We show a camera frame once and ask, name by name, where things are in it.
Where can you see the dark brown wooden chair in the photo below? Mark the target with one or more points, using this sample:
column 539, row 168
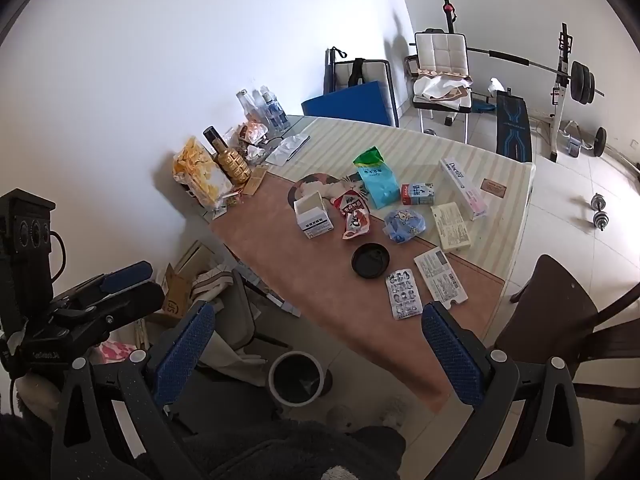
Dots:
column 560, row 310

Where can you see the silver blister pack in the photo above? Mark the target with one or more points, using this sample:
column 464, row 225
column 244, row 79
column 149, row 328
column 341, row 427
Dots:
column 404, row 295

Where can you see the striped tablecloth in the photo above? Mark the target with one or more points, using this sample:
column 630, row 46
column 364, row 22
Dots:
column 425, row 150

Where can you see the pale yellow flat box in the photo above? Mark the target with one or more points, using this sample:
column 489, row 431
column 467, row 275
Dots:
column 451, row 226

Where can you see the grey fluffy slipper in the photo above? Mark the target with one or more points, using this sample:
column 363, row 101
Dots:
column 392, row 410
column 340, row 416

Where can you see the cardboard box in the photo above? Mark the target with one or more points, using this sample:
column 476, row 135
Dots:
column 177, row 295

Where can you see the blue plastic bag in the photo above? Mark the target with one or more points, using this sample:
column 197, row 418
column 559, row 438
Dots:
column 405, row 225

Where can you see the white and green carton box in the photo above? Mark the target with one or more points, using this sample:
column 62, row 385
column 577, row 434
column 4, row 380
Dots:
column 314, row 220

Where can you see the long white toothpaste box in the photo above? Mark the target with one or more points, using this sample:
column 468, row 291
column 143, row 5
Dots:
column 462, row 187

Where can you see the red and white wrapper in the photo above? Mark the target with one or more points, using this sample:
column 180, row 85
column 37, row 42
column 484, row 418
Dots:
column 352, row 215

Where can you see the green and blue packet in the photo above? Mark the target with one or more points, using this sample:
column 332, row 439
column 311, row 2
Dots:
column 377, row 182

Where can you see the barbell with black plates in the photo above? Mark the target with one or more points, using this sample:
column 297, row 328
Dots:
column 582, row 82

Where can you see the yellow snack bag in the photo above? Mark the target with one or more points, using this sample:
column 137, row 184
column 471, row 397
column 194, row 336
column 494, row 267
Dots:
column 200, row 170

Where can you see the small brown packet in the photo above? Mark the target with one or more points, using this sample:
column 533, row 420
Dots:
column 255, row 180

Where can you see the beige upholstered chair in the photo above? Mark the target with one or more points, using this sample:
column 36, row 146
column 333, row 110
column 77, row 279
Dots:
column 240, row 325

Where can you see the clear plastic bag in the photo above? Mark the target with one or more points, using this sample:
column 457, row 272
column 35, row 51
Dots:
column 287, row 147

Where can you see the white barbell rack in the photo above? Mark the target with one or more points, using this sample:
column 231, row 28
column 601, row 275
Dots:
column 560, row 100

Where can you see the beige clothes pile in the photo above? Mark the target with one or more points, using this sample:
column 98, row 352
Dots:
column 445, row 89

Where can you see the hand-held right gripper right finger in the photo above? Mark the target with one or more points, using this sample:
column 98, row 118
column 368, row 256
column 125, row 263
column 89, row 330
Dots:
column 450, row 355

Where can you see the white padded chair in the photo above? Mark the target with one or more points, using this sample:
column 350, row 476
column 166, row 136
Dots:
column 442, row 55

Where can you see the brown desk mat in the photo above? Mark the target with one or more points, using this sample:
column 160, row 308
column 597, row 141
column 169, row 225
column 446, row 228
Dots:
column 300, row 280

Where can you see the gold grenade-shaped bottle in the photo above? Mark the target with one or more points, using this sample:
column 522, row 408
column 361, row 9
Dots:
column 232, row 162

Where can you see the round cat print mat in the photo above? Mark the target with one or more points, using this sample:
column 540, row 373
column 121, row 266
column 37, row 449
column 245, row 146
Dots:
column 307, row 184

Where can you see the small dumbbell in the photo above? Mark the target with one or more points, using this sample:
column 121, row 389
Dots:
column 598, row 211

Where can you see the small milk carton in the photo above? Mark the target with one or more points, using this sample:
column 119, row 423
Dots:
column 417, row 193

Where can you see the small brown card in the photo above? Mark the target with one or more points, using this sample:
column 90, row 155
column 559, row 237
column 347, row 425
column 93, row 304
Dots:
column 494, row 188

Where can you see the flattened white printed box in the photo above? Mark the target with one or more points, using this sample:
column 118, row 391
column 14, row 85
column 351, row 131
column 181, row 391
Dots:
column 440, row 277

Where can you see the blue folded mat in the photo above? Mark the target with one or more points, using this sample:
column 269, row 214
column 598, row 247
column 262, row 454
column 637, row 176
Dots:
column 350, row 102

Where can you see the black round lid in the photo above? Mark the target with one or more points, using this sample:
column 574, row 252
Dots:
column 371, row 259

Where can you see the orange and white snack packet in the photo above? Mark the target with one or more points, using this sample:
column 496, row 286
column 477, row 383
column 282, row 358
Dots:
column 255, row 132

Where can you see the white round trash bin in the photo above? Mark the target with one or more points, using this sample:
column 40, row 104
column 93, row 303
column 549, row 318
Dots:
column 296, row 377

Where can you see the black weight bench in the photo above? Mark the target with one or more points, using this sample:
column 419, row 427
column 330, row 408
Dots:
column 510, row 120

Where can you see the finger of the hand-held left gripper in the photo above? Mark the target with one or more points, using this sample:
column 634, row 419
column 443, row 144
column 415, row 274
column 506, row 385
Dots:
column 125, row 274
column 125, row 305

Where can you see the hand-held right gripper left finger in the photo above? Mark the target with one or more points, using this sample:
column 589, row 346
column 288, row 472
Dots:
column 187, row 345

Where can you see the person's left forearm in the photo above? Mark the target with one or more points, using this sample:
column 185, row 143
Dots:
column 32, row 402

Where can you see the white cloth bag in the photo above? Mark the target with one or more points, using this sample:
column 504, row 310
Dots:
column 220, row 280

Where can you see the clear glass bottle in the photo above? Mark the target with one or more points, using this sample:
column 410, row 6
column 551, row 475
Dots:
column 244, row 102

